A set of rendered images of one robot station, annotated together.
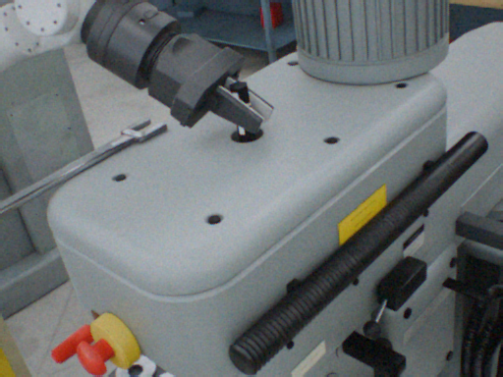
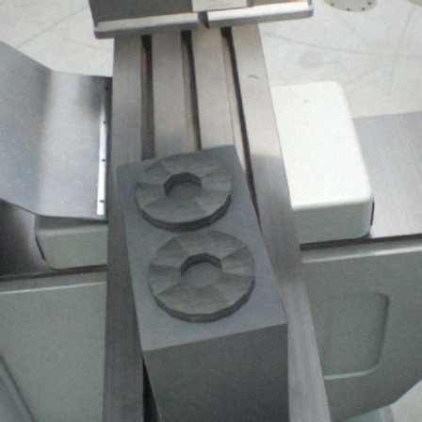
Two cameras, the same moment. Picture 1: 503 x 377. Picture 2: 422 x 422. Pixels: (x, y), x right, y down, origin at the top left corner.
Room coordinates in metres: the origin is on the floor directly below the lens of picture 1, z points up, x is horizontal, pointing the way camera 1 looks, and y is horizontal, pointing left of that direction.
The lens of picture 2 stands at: (1.28, 0.62, 1.70)
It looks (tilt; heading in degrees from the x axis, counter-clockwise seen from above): 48 degrees down; 224
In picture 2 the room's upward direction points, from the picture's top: 7 degrees counter-clockwise
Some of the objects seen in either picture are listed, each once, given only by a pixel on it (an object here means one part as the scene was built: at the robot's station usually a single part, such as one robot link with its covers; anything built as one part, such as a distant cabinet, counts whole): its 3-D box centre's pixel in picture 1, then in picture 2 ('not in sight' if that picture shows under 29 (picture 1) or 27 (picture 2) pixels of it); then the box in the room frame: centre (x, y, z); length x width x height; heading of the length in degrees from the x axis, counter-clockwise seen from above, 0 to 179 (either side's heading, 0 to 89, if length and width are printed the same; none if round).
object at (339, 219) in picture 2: not in sight; (199, 163); (0.64, 0.00, 0.85); 0.50 x 0.35 x 0.12; 132
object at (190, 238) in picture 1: (265, 188); not in sight; (0.65, -0.01, 1.81); 0.47 x 0.26 x 0.16; 132
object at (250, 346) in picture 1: (378, 231); not in sight; (0.56, -0.13, 1.79); 0.45 x 0.04 x 0.04; 132
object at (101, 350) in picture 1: (96, 354); not in sight; (0.47, 0.19, 1.76); 0.04 x 0.03 x 0.04; 42
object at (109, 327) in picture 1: (115, 341); not in sight; (0.49, 0.17, 1.76); 0.06 x 0.02 x 0.06; 42
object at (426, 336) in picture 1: (365, 307); not in sight; (0.77, -0.15, 1.47); 0.24 x 0.19 x 0.26; 42
